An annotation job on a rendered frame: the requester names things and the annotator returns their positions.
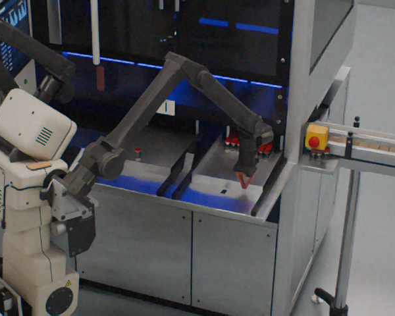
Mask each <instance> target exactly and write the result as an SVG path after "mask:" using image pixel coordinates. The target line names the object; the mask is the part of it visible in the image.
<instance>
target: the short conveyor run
mask: <svg viewBox="0 0 395 316"><path fill-rule="evenodd" d="M359 119H360V118H359V116H355V118H354V120H355V122H354V124H353V127H349V126H342V125H338V124H331V123H325V122H318V120H316V121H315V123H318V124H325V125H330V134H329V142H328V144H327V145H326V146H325V147H329V148H330V156H332V157H339V158H340V162H339V164H338V166H339V167H344V168H347V169H354V170H359V171H365V172H372V173H376V174H383V175H387V176H393V177H395V134H389V133H384V132H377V131H373V130H365V129H360V128H359V122H358V121H359Z"/></svg>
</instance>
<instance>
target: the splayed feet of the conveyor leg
mask: <svg viewBox="0 0 395 316"><path fill-rule="evenodd" d="M314 293H315V295H313V296H312V297H311V302H312V303H314V304H317V305H319V304H322V303H323V302H324V301H325V302H326V303H327V304H329V305H330V308H329V316H348V309H349V307H348V305H347V304H346V306H345V308H344V309H337V308H335V307H334V296H333V295H332V294H330V293H329V292H327V291H326V290H324V289H322V288H320V287H319V286H318V287H316V289H315V290H314Z"/></svg>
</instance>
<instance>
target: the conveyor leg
mask: <svg viewBox="0 0 395 316"><path fill-rule="evenodd" d="M344 169H347V168H344ZM363 172H365V171H359V170H354V169H350V178H349V184H348V195H347V201H346V212H345V218H344V229H343V235H342V246H340V257H339V263H338V274H337V280H336V291H335V297H334V307H335V308H337V309H344V308H345V306H346V296H347V291H348V281H349V275H350V269H351V265H352V255H353V249H354V239H355V233H356V223H357V213H358V207H359V197H360V192H361V181H362V176H363Z"/></svg>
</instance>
